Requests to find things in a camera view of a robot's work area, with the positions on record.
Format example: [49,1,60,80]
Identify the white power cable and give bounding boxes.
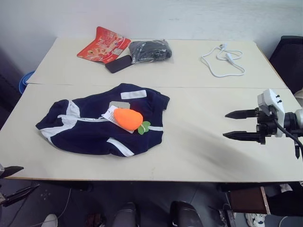
[201,43,246,78]

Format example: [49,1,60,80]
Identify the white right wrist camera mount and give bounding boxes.
[257,88,286,138]

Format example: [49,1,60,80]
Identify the black smartphone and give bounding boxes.
[105,54,132,74]

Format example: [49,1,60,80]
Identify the black mesh chair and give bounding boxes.
[268,35,303,95]

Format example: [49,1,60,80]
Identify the white rectangular garment sticker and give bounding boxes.
[120,89,147,100]

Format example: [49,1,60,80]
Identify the red snack bag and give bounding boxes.
[76,26,132,64]

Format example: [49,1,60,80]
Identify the dark rounded shape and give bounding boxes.
[113,201,141,227]
[169,200,202,227]

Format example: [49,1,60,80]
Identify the brown wooden board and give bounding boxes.
[229,186,271,215]

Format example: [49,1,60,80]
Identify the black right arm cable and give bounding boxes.
[272,118,303,162]

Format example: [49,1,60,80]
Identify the black plastic bag bundle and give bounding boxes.
[128,38,175,65]

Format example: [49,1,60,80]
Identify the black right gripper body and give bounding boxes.
[254,107,279,145]

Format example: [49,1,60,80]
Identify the navy zip-up garment white trim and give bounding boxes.
[35,82,171,158]

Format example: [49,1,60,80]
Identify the blue bucket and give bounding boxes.
[18,70,36,94]

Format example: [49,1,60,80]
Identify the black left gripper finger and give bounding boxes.
[2,183,40,208]
[0,166,25,179]

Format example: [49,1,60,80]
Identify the orange carrot plush toy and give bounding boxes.
[113,107,152,136]

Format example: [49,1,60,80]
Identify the white and grey hang tag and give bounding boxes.
[101,101,131,124]

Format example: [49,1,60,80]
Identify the white sneaker with dark laces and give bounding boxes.
[244,212,267,227]

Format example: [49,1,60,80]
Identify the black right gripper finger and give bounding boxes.
[224,108,259,120]
[222,131,261,143]

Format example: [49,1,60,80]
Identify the plain white shoe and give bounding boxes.
[41,213,59,227]

